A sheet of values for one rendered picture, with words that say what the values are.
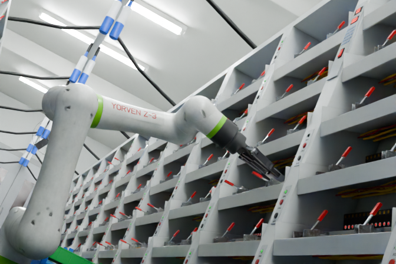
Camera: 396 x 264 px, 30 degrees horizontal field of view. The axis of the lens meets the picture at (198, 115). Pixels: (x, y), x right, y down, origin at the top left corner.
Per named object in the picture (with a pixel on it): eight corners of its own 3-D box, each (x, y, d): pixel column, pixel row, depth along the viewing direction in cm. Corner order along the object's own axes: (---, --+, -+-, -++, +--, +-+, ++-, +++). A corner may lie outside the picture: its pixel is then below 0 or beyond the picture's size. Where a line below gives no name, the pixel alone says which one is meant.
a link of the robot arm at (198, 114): (186, 104, 237) (200, 83, 244) (168, 121, 246) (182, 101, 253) (219, 131, 238) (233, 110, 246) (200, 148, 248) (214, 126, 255)
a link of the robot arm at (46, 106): (45, 119, 226) (52, 80, 227) (33, 119, 238) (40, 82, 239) (100, 129, 234) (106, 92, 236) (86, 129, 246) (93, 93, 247)
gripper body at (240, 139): (241, 128, 244) (263, 145, 245) (233, 132, 252) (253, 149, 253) (228, 145, 242) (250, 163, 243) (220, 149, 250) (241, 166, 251)
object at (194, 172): (228, 168, 292) (231, 134, 295) (184, 183, 349) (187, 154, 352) (275, 175, 298) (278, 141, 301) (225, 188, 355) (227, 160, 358)
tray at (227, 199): (283, 197, 221) (286, 165, 223) (217, 210, 278) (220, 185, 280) (343, 205, 227) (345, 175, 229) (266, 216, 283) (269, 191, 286)
